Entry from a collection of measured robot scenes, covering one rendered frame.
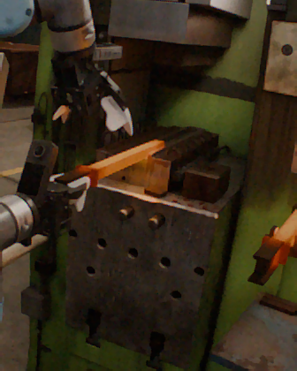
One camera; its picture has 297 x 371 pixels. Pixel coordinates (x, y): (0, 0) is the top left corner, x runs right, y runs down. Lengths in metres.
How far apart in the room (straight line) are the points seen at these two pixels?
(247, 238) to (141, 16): 0.63
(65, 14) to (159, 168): 0.53
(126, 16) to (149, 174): 0.39
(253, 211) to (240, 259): 0.14
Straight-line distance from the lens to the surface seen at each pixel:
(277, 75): 1.18
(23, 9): 0.61
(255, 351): 0.99
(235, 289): 1.37
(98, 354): 1.42
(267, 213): 1.27
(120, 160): 1.05
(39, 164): 0.80
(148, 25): 1.14
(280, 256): 0.78
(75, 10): 0.77
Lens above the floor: 1.30
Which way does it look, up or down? 17 degrees down
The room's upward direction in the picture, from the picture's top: 7 degrees clockwise
